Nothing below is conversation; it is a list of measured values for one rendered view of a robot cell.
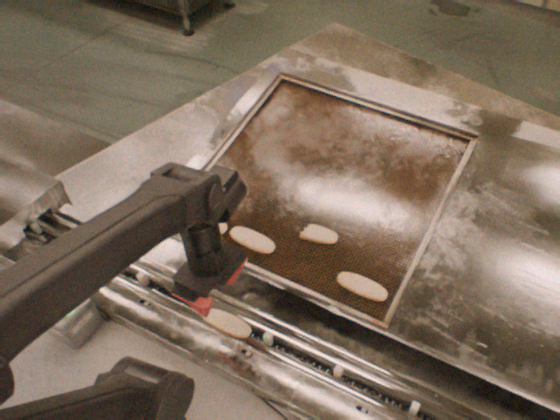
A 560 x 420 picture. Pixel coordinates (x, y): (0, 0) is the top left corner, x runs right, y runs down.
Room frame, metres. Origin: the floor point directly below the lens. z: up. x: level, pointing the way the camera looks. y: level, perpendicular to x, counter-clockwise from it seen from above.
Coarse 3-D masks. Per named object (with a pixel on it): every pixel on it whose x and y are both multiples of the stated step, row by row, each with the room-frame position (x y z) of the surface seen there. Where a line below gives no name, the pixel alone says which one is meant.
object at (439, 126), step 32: (288, 96) 1.01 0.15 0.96; (352, 96) 1.01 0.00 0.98; (256, 128) 0.91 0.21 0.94; (320, 128) 0.92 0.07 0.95; (384, 128) 0.92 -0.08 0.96; (448, 128) 0.92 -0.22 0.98; (224, 160) 0.82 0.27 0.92; (288, 160) 0.82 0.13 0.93; (352, 160) 0.83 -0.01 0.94; (448, 160) 0.83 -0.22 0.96; (320, 192) 0.74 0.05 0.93; (416, 192) 0.75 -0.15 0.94; (448, 192) 0.75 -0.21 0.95; (256, 224) 0.65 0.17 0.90; (352, 224) 0.66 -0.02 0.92; (384, 224) 0.66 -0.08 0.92; (416, 224) 0.67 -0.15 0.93; (384, 256) 0.59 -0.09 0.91; (416, 256) 0.59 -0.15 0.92; (384, 320) 0.46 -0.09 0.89
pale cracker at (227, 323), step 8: (216, 312) 0.47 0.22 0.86; (224, 312) 0.47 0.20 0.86; (208, 320) 0.45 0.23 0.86; (216, 320) 0.45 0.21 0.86; (224, 320) 0.45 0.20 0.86; (232, 320) 0.45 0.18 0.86; (240, 320) 0.46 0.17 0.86; (216, 328) 0.44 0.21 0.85; (224, 328) 0.44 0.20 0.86; (232, 328) 0.44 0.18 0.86; (240, 328) 0.44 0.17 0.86; (248, 328) 0.44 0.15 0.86; (240, 336) 0.43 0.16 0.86
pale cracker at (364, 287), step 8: (344, 272) 0.55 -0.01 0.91; (344, 280) 0.53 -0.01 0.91; (352, 280) 0.53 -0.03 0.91; (360, 280) 0.53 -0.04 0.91; (368, 280) 0.53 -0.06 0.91; (352, 288) 0.52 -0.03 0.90; (360, 288) 0.52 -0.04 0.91; (368, 288) 0.52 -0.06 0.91; (376, 288) 0.52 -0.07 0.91; (368, 296) 0.50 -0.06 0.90; (376, 296) 0.50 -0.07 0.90; (384, 296) 0.50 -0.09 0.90
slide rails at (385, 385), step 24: (48, 240) 0.61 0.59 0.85; (144, 288) 0.51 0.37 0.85; (168, 288) 0.52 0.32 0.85; (192, 312) 0.47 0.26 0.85; (240, 312) 0.48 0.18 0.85; (288, 336) 0.44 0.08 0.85; (288, 360) 0.39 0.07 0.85; (336, 360) 0.40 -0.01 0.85; (336, 384) 0.35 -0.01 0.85; (384, 384) 0.36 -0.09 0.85; (384, 408) 0.32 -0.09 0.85; (432, 408) 0.32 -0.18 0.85
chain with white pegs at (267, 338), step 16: (32, 224) 0.63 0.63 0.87; (128, 272) 0.56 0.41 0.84; (160, 288) 0.52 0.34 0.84; (256, 336) 0.44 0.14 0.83; (272, 336) 0.43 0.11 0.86; (288, 352) 0.41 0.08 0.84; (320, 368) 0.38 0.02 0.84; (336, 368) 0.37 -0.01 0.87; (352, 384) 0.36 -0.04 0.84; (384, 400) 0.34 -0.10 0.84
